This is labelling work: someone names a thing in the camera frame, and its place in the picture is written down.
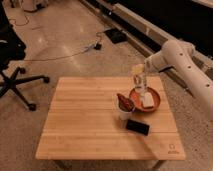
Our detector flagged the black floor cable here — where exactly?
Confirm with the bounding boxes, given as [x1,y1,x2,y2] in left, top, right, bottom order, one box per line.
[8,16,104,63]

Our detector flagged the wooden table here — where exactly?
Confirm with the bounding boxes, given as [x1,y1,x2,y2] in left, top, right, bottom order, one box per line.
[36,77,186,160]

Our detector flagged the black smartphone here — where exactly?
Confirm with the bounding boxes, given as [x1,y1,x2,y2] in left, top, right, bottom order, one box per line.
[126,119,150,136]

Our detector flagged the black floor mat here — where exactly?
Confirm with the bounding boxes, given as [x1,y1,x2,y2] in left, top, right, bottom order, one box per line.
[105,28,127,44]

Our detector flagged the black power adapter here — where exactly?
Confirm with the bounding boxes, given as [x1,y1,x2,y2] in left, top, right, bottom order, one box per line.
[94,43,102,50]

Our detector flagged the grey metal rail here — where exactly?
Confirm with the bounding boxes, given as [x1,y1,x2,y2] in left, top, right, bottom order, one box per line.
[80,0,213,80]

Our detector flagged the brown snack in cup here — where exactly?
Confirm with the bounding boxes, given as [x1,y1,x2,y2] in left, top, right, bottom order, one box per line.
[117,93,134,111]

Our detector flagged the white cup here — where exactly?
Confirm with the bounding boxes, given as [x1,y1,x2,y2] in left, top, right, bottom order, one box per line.
[118,102,135,120]

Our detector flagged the orange ceramic bowl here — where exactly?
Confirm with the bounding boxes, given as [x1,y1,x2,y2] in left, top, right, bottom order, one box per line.
[129,87,161,113]

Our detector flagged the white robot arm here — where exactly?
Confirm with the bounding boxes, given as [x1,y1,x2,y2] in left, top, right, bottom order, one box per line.
[132,39,213,121]

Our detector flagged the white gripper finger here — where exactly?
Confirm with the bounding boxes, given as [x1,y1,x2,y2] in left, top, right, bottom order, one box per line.
[142,74,147,91]
[134,75,140,92]

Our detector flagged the black office chair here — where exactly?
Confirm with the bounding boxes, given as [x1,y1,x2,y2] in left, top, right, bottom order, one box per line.
[0,3,51,112]

